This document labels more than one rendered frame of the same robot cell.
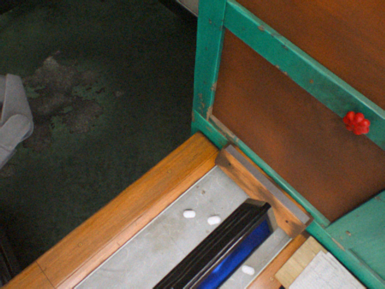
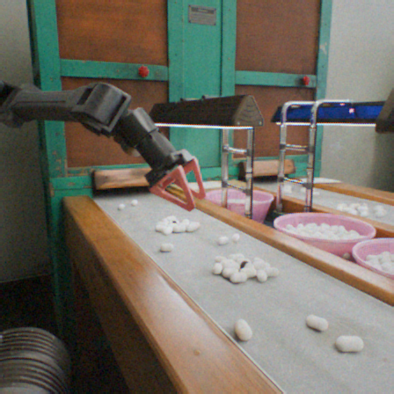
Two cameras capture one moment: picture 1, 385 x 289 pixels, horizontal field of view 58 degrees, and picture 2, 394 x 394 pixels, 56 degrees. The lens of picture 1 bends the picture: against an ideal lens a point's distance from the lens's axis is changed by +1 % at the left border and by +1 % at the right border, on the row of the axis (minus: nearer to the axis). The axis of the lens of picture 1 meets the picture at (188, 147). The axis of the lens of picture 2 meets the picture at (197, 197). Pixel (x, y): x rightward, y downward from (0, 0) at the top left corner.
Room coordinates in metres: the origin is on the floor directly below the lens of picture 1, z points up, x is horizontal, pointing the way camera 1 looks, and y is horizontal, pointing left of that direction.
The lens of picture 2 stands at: (-0.40, 1.11, 1.06)
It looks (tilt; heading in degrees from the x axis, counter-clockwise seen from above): 12 degrees down; 289
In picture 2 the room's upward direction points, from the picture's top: straight up
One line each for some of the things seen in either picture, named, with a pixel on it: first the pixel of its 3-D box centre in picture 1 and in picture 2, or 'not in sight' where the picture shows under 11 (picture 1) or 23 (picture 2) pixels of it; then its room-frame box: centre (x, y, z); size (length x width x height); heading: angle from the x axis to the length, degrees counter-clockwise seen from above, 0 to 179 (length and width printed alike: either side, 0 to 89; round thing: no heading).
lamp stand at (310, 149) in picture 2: not in sight; (312, 164); (-0.36, -0.27, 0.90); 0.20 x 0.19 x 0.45; 135
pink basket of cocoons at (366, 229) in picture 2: not in sight; (321, 240); (-0.41, 0.06, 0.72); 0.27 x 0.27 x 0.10
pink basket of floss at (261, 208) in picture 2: not in sight; (237, 207); (-0.10, -0.25, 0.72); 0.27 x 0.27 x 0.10
